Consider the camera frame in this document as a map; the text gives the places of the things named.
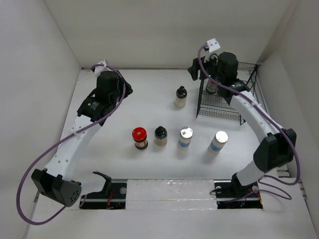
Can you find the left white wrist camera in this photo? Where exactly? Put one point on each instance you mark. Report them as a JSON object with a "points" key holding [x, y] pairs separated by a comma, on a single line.
{"points": [[99, 67]]}

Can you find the black-cap white spice bottle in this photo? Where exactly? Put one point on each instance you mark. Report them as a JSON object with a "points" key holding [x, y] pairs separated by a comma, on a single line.
{"points": [[160, 136]]}

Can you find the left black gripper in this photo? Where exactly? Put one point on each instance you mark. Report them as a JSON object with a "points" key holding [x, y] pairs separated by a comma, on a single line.
{"points": [[128, 90]]}

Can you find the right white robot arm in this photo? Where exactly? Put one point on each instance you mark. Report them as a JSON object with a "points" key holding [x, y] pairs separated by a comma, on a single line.
{"points": [[276, 144]]}

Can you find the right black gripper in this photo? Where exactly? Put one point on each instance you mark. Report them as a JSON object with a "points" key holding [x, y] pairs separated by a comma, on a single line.
{"points": [[194, 69]]}

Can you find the blue-band silver-top shaker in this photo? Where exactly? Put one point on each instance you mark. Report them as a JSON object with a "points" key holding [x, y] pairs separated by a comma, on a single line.
{"points": [[185, 136], [218, 142]]}

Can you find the black wire basket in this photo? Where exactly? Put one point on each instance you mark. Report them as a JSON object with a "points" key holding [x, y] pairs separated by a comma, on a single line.
{"points": [[212, 105]]}

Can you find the tall red-label sauce bottle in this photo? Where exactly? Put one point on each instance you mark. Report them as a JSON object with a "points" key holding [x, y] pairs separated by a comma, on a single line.
{"points": [[211, 87]]}

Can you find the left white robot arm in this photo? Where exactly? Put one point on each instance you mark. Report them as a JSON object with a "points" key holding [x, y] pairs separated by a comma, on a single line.
{"points": [[55, 179]]}

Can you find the red-lid sauce jar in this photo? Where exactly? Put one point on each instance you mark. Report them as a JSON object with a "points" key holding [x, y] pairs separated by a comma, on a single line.
{"points": [[139, 136]]}

